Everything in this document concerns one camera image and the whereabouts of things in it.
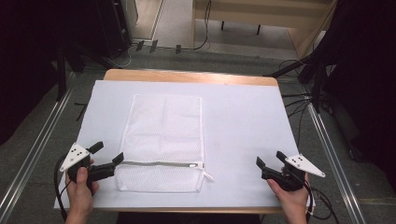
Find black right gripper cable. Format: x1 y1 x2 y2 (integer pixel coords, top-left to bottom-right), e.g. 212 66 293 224
304 177 341 224

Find light wooden platform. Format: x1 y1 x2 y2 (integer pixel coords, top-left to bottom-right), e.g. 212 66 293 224
191 0 338 60

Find bundle of black floor cables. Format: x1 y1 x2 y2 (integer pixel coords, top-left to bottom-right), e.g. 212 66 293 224
281 91 316 147

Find person's left hand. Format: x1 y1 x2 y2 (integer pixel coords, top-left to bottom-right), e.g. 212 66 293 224
64 159 100 217

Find person's right hand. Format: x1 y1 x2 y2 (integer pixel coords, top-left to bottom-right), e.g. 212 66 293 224
266 171 310 217

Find black tripod stand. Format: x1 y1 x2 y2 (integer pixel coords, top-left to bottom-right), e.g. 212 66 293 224
262 52 332 114

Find dark curtain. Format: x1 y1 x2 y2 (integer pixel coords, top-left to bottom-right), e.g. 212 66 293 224
307 0 396 190
0 0 104 147

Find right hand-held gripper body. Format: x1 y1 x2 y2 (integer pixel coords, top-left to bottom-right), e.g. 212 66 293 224
261 154 327 192

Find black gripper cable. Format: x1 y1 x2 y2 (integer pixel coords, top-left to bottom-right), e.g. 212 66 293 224
304 177 341 224
53 154 70 222

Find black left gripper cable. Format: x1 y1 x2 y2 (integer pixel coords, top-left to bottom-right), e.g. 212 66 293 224
53 154 70 222

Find wooden table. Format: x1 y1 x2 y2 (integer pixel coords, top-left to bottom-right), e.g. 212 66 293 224
92 68 284 215

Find aluminium floor rail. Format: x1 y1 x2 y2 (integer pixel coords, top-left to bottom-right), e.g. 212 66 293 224
305 101 368 224
0 70 77 220

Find white floor cable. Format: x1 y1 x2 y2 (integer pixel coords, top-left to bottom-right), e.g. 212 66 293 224
113 42 140 69

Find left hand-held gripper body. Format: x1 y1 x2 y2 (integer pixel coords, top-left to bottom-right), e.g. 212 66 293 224
59 142 117 192

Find white table cover sheet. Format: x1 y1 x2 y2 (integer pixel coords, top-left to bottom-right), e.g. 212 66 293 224
53 79 316 210

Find white mesh laundry bag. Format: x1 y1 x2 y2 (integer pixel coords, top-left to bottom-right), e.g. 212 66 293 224
114 93 215 194

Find black cabinet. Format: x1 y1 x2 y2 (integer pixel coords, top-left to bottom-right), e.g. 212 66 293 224
94 0 133 60

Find black metal stand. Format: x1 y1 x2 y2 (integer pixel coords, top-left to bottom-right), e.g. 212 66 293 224
54 43 86 103

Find black hanging cable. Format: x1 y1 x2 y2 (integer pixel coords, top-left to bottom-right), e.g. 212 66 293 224
177 0 213 52

